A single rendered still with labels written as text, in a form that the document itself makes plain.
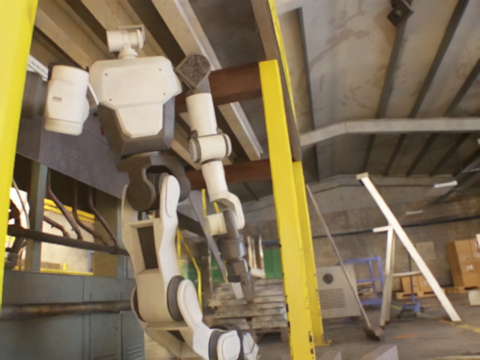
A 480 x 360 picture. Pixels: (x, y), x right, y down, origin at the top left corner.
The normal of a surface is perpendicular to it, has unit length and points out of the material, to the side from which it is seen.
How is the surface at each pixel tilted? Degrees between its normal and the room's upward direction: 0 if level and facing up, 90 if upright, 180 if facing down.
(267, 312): 64
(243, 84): 90
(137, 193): 109
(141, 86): 105
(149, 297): 97
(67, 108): 115
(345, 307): 90
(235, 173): 90
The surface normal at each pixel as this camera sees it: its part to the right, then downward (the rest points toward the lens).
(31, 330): 0.96, -0.15
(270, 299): -0.18, -0.66
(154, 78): 0.32, -0.04
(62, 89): 0.53, 0.15
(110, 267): -0.26, -0.26
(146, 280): -0.29, 0.10
